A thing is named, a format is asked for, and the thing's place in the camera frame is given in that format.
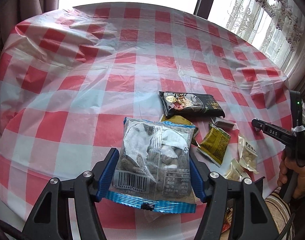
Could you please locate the small grey foil packet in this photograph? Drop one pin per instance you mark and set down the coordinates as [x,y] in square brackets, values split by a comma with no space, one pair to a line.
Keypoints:
[224,124]

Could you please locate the person's right hand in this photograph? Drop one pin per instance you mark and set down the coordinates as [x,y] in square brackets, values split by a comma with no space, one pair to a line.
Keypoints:
[286,165]

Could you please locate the red white checkered tablecloth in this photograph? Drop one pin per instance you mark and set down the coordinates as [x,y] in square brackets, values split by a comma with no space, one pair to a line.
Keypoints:
[69,77]

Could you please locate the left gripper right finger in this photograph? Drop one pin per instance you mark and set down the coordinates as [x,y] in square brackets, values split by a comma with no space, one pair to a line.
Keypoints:
[251,218]

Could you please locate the blue clear seed snack bag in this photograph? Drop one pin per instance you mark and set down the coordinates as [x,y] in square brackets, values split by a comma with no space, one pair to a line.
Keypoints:
[153,170]

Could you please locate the striped beige sofa cushion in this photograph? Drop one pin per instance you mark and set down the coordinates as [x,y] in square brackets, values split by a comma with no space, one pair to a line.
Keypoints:
[279,210]

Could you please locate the black cracker snack pack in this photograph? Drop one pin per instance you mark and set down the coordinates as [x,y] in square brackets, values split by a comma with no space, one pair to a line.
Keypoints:
[190,104]

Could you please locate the olive yellow snack packet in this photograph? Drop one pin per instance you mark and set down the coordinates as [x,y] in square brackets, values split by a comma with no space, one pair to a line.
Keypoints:
[214,144]

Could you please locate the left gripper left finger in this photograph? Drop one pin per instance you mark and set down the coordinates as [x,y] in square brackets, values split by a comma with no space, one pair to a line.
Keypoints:
[50,219]

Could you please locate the white lace sheer curtain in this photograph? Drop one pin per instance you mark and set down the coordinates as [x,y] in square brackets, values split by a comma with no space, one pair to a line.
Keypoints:
[274,27]

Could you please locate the white nut snack packet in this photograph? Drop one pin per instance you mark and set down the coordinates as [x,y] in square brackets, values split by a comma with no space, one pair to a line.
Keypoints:
[247,155]

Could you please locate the pink beige heavy curtain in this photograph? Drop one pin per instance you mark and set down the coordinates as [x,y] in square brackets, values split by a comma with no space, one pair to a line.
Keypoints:
[25,2]

